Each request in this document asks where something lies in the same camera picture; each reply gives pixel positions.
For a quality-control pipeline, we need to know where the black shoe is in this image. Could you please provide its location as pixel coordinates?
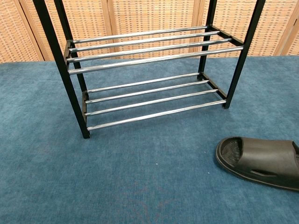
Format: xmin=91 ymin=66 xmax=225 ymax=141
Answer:
xmin=214 ymin=136 xmax=299 ymax=192

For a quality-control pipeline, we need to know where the black chrome-bar shoe rack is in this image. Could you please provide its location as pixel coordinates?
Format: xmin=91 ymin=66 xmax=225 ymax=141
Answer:
xmin=32 ymin=0 xmax=267 ymax=140

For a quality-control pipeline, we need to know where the woven rattan folding screen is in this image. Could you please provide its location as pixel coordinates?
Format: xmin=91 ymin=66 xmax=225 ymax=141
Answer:
xmin=0 ymin=0 xmax=299 ymax=64

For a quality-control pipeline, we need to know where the blue carpet mat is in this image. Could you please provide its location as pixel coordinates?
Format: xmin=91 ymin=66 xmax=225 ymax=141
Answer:
xmin=0 ymin=55 xmax=299 ymax=224

